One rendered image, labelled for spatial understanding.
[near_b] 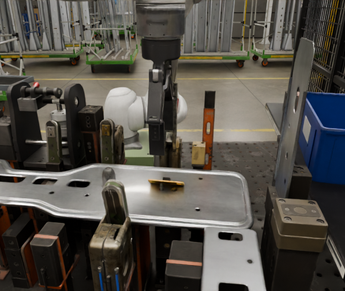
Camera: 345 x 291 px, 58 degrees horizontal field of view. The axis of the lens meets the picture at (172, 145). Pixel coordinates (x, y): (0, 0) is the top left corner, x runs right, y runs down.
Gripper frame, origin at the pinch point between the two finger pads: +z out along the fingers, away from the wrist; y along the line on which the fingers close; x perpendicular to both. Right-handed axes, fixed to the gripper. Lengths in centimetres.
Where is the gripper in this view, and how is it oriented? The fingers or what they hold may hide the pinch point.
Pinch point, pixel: (162, 136)
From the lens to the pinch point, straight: 68.1
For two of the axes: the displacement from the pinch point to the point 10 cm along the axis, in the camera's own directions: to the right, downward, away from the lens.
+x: 9.9, 0.5, -1.2
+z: 0.0, 9.1, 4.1
